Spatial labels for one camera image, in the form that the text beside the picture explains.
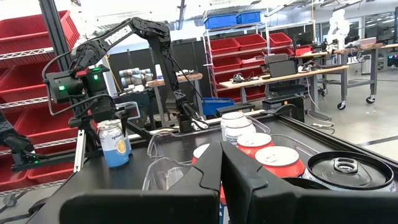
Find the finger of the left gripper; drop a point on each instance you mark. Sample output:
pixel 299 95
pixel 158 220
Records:
pixel 124 121
pixel 94 127

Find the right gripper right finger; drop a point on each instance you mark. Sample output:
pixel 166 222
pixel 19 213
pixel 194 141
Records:
pixel 295 208

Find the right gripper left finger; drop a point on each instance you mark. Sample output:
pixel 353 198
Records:
pixel 140 208

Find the clear plastic bin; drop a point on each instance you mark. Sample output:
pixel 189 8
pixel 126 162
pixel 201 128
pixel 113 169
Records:
pixel 164 177
pixel 174 146

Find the red soda can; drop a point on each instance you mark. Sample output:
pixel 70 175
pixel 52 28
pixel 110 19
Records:
pixel 200 152
pixel 255 141
pixel 280 161

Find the grey soda can black lid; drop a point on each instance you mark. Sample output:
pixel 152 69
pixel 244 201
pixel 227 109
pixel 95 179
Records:
pixel 349 171

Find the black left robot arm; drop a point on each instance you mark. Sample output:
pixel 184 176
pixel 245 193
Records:
pixel 164 77

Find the grey cylindrical robot arm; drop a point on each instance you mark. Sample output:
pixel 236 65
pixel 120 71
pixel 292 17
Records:
pixel 135 76

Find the silver metal bar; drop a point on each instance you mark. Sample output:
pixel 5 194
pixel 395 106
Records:
pixel 80 149

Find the red plastic storage bin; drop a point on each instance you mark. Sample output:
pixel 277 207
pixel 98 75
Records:
pixel 28 31
pixel 46 174
pixel 256 92
pixel 46 127
pixel 280 39
pixel 250 41
pixel 303 49
pixel 227 63
pixel 18 81
pixel 224 46
pixel 253 60
pixel 230 94

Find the wooden top workbench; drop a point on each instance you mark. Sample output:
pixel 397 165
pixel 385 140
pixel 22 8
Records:
pixel 174 78
pixel 357 48
pixel 280 78

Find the blue plastic storage bin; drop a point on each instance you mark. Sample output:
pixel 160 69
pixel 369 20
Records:
pixel 248 17
pixel 217 105
pixel 220 21

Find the black equipment box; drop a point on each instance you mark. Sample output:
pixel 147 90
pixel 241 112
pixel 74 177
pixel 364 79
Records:
pixel 283 107
pixel 234 109

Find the white humanoid robot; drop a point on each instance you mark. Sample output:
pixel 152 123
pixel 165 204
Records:
pixel 337 28

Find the black upright frame post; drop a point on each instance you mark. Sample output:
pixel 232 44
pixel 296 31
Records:
pixel 54 34

